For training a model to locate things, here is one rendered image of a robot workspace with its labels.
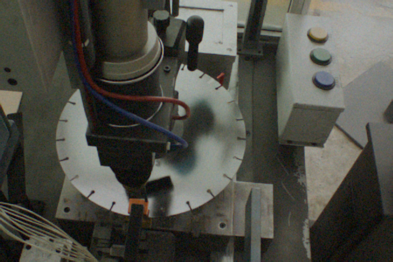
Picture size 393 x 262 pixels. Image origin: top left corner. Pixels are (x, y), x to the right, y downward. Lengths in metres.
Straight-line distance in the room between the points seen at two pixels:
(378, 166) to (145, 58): 0.80
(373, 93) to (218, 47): 1.38
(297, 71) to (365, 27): 1.67
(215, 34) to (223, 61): 0.07
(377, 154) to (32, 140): 0.79
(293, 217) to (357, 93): 1.35
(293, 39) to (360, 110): 1.17
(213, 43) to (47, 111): 0.41
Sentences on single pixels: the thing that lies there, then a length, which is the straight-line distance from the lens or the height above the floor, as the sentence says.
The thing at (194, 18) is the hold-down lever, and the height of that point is 1.28.
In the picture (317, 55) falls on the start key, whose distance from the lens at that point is 1.04.
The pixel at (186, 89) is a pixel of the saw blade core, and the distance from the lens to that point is 0.86.
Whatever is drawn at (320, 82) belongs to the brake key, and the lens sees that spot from 0.99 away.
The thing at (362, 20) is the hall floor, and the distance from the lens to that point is 2.69.
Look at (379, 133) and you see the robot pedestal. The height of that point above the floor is 0.75.
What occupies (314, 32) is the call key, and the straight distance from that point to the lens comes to 1.09.
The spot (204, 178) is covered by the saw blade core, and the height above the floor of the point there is 0.95.
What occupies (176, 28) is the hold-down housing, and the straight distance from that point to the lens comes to 0.53.
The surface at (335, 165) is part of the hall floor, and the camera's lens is 2.00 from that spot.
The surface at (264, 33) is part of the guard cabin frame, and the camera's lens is 1.23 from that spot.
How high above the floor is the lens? 1.61
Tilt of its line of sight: 55 degrees down
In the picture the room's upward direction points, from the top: 6 degrees clockwise
